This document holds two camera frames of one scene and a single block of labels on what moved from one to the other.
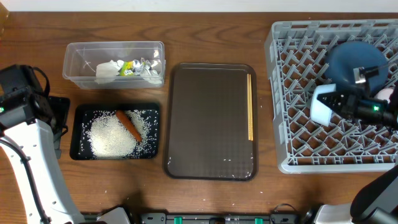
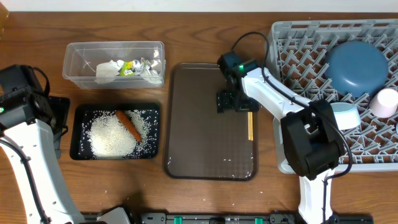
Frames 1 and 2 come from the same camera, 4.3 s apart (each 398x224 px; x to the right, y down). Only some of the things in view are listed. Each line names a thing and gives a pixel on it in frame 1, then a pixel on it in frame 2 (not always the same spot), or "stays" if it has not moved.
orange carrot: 129,124 stays
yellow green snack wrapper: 127,68 stays
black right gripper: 348,104 → 236,103
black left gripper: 59,112 stays
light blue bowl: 319,112 → 346,114
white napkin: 106,72 stays
